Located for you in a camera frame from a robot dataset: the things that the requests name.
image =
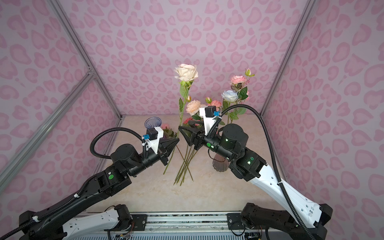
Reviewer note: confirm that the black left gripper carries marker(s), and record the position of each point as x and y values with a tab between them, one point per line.
163	151

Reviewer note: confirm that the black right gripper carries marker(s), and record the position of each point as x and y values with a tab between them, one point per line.
195	137

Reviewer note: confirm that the dark pink rose stem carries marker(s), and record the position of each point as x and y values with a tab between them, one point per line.
187	156

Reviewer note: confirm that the purple blue glass vase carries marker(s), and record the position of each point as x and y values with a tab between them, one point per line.
153	122

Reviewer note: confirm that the red grey glass vase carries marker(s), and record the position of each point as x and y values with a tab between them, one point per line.
220	163

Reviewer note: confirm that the white blue rose stem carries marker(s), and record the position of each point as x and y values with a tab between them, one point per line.
231	98

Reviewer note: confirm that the cream white rose stem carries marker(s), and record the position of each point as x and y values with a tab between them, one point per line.
186	75

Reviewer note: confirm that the light pink rose stem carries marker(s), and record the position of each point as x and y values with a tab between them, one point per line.
239	84

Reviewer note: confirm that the pink bud rose stem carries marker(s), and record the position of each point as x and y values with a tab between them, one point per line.
168	131

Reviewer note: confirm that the peach rose stem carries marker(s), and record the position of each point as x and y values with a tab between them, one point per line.
193	107

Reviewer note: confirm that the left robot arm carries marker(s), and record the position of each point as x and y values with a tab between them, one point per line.
61	221

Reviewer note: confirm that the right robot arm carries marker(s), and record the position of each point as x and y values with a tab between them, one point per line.
300	218

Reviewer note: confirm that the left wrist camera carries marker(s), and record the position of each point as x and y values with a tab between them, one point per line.
152	138

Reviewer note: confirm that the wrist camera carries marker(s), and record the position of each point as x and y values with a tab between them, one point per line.
209	115
152	138

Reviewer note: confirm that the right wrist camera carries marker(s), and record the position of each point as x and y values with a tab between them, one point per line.
209	115

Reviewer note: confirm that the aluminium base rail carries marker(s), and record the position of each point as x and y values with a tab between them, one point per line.
183	226

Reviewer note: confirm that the aluminium diagonal frame bar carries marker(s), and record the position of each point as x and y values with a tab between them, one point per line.
20	158

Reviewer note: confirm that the aluminium frame post right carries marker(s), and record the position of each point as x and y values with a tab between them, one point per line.
308	11

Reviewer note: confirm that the aluminium frame post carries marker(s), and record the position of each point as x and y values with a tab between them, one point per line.
80	48
308	11

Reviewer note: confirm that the aluminium frame post left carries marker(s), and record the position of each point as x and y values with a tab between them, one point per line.
80	48

